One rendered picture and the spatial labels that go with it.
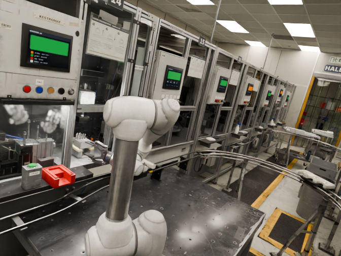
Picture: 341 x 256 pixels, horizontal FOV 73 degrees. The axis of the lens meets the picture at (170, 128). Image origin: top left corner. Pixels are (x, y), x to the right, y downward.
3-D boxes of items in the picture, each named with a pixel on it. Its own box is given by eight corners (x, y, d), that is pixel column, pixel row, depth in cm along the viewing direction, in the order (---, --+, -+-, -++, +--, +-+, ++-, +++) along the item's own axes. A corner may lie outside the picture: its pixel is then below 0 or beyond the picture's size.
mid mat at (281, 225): (308, 265, 242) (309, 264, 242) (257, 236, 273) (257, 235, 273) (316, 226, 323) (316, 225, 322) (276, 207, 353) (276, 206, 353)
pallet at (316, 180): (293, 176, 265) (296, 168, 262) (302, 177, 270) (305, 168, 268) (323, 193, 232) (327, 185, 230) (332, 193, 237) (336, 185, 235)
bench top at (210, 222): (141, 394, 74) (143, 385, 73) (10, 222, 133) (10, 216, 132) (265, 217, 194) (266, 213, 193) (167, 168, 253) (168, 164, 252)
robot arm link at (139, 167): (116, 172, 148) (128, 159, 157) (137, 182, 143) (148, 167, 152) (114, 161, 141) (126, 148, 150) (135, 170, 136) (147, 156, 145)
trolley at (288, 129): (273, 162, 587) (285, 126, 566) (271, 156, 640) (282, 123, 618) (311, 172, 563) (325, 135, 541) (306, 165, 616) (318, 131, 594)
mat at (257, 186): (242, 226, 287) (243, 225, 286) (202, 203, 319) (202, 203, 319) (303, 153, 756) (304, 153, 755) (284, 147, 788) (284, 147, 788)
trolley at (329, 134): (325, 168, 632) (338, 134, 610) (302, 160, 657) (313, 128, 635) (322, 161, 705) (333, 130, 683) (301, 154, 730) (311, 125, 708)
